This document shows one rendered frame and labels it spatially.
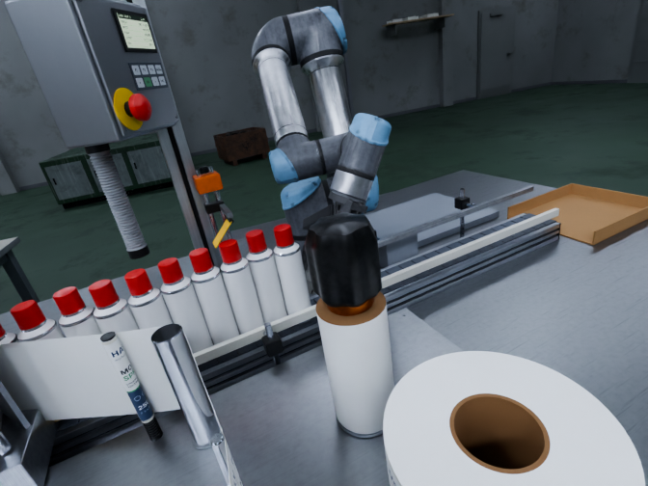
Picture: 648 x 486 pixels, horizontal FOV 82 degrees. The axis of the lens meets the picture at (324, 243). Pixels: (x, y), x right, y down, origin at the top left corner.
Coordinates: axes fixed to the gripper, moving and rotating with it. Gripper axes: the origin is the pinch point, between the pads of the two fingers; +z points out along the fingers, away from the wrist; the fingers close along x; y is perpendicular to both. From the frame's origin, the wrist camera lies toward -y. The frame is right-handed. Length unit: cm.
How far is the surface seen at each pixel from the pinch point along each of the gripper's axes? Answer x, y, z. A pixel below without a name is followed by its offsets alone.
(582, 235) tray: 70, 9, -29
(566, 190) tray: 90, -12, -43
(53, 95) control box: -48, -3, -21
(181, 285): -25.8, 2.8, 2.3
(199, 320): -21.4, 2.7, 8.5
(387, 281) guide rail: 14.4, 5.1, -5.5
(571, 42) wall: 939, -671, -555
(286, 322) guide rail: -5.6, 5.1, 6.2
